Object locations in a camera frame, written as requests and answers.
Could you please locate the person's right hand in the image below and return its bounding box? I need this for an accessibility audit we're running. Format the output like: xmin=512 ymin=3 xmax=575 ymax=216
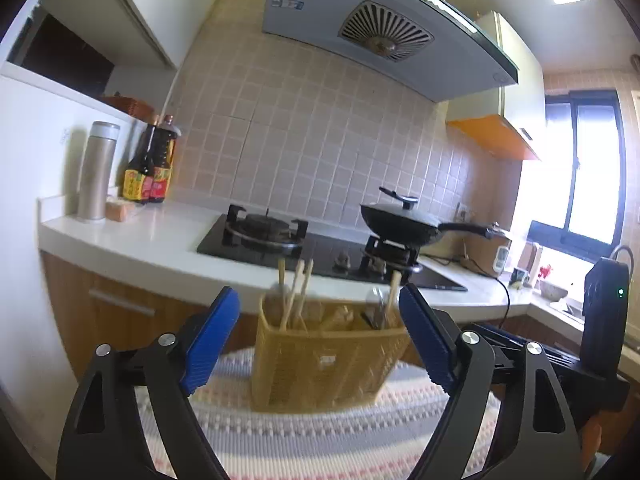
xmin=579 ymin=415 xmax=602 ymax=479

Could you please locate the small bowl on counter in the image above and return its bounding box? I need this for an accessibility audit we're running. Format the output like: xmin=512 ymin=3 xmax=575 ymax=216
xmin=538 ymin=280 xmax=568 ymax=302

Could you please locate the mug on counter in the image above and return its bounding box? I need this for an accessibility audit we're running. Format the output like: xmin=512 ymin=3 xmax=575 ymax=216
xmin=509 ymin=268 xmax=530 ymax=289

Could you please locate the striped woven placemat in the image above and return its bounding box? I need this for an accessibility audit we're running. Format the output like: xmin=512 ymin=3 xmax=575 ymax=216
xmin=189 ymin=349 xmax=448 ymax=479

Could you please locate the rice cooker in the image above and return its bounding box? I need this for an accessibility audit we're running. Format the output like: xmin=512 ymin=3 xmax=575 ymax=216
xmin=461 ymin=235 xmax=511 ymax=278

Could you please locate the yellow plastic utensil basket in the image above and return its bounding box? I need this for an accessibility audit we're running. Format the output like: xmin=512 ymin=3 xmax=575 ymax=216
xmin=250 ymin=295 xmax=410 ymax=414

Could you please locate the small orange sponge block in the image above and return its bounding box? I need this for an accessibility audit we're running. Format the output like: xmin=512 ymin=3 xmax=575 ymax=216
xmin=105 ymin=196 xmax=137 ymax=222

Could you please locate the black wok with lid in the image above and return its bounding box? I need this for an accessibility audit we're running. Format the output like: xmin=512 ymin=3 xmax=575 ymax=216
xmin=360 ymin=186 xmax=500 ymax=249

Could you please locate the dark soy sauce bottle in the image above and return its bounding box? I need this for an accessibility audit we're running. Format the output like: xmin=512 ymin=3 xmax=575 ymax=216
xmin=122 ymin=124 xmax=156 ymax=204

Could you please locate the steel thermos bottle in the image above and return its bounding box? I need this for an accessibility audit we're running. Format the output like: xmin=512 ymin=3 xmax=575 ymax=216
xmin=77 ymin=122 xmax=120 ymax=222

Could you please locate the black gas stove top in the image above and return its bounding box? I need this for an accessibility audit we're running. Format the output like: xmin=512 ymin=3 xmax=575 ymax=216
xmin=196 ymin=205 xmax=466 ymax=292

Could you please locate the red label sauce bottle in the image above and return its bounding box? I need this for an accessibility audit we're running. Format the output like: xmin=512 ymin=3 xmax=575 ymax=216
xmin=149 ymin=115 xmax=181 ymax=204

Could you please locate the range hood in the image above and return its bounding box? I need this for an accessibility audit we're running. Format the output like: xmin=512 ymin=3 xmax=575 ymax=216
xmin=262 ymin=0 xmax=518 ymax=102

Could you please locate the black power cable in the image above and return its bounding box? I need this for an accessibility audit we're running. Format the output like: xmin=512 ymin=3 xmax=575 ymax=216
xmin=424 ymin=253 xmax=512 ymax=334

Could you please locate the orange wall cabinet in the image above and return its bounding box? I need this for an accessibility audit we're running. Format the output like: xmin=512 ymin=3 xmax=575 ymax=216
xmin=446 ymin=11 xmax=546 ymax=160

